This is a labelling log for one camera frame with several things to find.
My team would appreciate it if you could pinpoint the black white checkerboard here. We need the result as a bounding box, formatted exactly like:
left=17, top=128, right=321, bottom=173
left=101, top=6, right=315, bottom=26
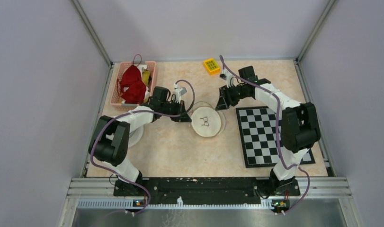
left=235, top=106, right=316, bottom=168

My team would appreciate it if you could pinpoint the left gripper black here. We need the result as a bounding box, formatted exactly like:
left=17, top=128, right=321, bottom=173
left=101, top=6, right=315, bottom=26
left=161, top=99, right=191, bottom=122

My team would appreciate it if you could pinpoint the red bra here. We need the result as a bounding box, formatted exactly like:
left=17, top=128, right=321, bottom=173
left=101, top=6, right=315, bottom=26
left=116, top=54, right=148, bottom=105

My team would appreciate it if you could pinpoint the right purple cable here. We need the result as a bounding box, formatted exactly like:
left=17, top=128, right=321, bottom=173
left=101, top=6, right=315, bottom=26
left=219, top=55, right=311, bottom=215

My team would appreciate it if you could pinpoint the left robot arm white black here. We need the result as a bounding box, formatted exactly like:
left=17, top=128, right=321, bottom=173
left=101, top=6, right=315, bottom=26
left=89, top=87, right=192, bottom=196

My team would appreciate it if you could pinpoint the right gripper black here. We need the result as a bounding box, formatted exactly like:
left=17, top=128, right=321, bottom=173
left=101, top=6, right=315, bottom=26
left=216, top=83, right=250, bottom=111

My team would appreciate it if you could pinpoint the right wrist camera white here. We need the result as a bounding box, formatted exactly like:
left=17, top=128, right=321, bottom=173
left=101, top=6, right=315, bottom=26
left=220, top=69, right=234, bottom=87

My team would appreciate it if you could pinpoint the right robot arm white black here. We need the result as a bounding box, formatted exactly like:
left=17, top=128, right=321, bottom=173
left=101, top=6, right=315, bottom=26
left=215, top=66, right=321, bottom=195

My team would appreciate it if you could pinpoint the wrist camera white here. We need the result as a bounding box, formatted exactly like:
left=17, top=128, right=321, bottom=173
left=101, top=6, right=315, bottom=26
left=172, top=84, right=187, bottom=103
left=220, top=69, right=234, bottom=87

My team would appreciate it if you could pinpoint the pink plastic basket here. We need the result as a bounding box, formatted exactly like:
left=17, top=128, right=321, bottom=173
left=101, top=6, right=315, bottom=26
left=109, top=61, right=157, bottom=111

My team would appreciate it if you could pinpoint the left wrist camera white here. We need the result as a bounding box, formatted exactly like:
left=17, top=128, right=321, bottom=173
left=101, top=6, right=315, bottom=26
left=172, top=84, right=187, bottom=103

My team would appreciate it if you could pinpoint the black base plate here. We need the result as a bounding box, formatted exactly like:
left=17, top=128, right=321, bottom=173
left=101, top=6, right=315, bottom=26
left=113, top=177, right=301, bottom=206

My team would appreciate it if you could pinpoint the aluminium front rail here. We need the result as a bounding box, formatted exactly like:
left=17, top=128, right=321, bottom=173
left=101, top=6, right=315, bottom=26
left=67, top=177, right=352, bottom=210

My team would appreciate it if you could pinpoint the yellow bra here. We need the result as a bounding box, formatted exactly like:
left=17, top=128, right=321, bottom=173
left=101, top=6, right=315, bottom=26
left=142, top=70, right=152, bottom=87

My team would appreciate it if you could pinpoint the yellow toy brick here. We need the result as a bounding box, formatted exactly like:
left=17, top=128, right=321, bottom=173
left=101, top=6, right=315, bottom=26
left=203, top=58, right=221, bottom=75

